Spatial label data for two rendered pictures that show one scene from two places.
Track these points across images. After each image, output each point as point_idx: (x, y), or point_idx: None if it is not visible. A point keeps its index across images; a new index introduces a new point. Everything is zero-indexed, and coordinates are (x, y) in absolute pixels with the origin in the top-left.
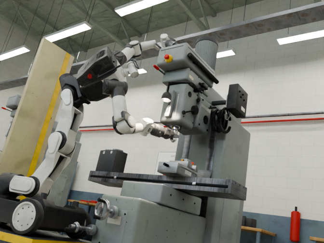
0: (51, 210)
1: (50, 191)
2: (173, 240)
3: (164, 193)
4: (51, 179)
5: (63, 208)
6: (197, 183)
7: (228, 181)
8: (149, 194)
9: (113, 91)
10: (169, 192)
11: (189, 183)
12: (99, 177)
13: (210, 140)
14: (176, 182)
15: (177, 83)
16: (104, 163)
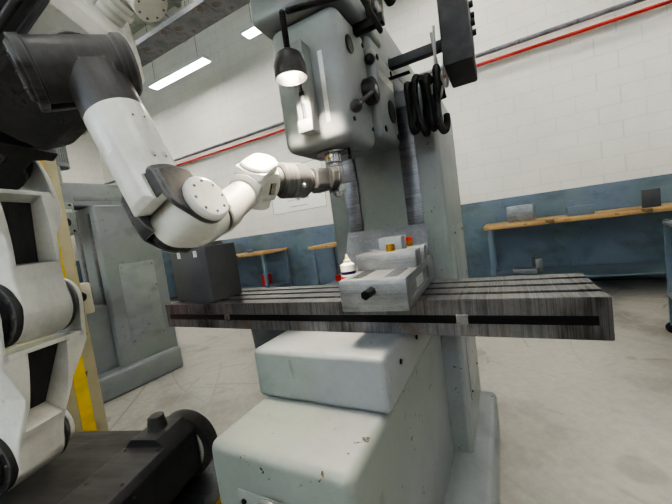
0: None
1: (72, 424)
2: (422, 434)
3: (391, 378)
4: (53, 405)
5: (112, 503)
6: (475, 318)
7: (598, 304)
8: (347, 388)
9: (72, 90)
10: (397, 359)
11: (445, 320)
12: (191, 318)
13: (404, 157)
14: (400, 318)
15: (309, 6)
16: (191, 282)
